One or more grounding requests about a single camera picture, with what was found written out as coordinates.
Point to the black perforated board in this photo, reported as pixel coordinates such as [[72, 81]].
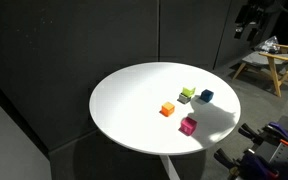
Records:
[[275, 154]]

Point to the wooden armchair grey cushion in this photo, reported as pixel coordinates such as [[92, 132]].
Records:
[[272, 66]]

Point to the orange-handled spring clamp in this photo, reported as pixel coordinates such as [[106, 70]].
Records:
[[272, 133]]

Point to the dark blue block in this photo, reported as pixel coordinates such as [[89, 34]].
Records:
[[206, 95]]

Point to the purple-handled spring clamp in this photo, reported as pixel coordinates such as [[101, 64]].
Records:
[[249, 167]]

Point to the orange block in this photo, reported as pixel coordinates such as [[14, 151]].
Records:
[[167, 109]]

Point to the magenta block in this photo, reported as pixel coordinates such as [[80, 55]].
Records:
[[188, 126]]

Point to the grey block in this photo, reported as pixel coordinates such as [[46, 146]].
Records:
[[183, 99]]

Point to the black hanging equipment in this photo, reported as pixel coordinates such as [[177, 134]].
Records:
[[255, 13]]

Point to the crumpled plastic bag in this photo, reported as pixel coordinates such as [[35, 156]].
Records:
[[269, 46]]

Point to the yellow-green block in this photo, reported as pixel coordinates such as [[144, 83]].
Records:
[[188, 92]]

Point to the round white table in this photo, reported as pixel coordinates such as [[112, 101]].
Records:
[[126, 107]]

